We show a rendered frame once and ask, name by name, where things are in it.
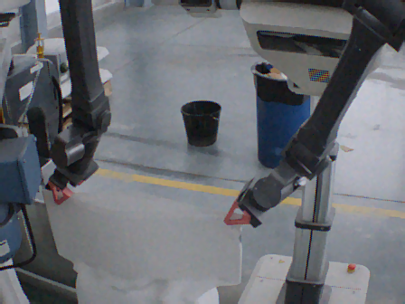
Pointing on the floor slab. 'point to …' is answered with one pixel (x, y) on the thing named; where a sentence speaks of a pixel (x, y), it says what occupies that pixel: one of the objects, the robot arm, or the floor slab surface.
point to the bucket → (202, 121)
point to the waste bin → (276, 113)
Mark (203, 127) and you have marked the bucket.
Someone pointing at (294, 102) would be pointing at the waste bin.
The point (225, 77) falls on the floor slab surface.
